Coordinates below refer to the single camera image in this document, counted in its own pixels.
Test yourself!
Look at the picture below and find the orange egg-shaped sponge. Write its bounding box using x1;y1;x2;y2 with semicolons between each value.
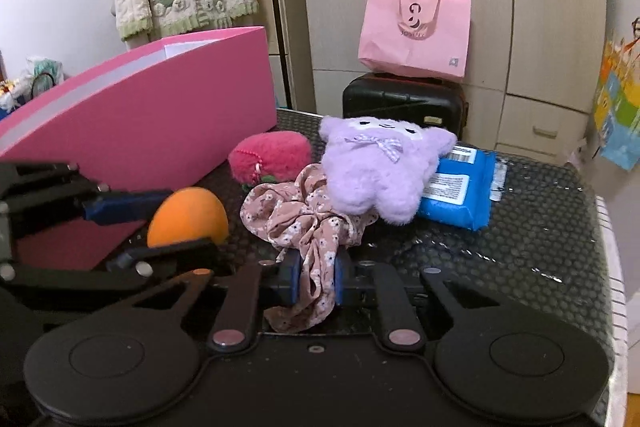
146;186;229;247

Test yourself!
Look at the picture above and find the pink tote bag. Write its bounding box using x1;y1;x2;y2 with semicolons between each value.
358;0;472;82

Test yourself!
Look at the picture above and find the blue wet wipes pack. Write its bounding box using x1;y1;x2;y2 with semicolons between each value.
416;145;508;231

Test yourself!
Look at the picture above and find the floral pink fabric scrunchie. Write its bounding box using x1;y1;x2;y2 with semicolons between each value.
240;164;378;334

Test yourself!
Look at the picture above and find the colourful hanging paper bag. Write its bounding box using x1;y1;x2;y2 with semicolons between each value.
592;17;640;171

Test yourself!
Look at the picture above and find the beige wardrobe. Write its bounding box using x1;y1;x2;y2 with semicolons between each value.
306;0;606;162

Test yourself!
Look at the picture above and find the purple plush toy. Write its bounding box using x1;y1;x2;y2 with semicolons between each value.
319;116;458;225

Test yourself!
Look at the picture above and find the clutter of bags on dresser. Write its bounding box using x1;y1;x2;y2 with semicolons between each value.
0;56;64;118

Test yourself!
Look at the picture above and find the black suitcase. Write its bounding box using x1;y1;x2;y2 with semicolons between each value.
342;72;469;139

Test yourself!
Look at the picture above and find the magenta fuzzy plush pouch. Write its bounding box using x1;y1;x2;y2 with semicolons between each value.
228;131;312;186

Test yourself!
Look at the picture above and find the pink storage box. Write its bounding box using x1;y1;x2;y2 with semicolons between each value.
0;25;279;272

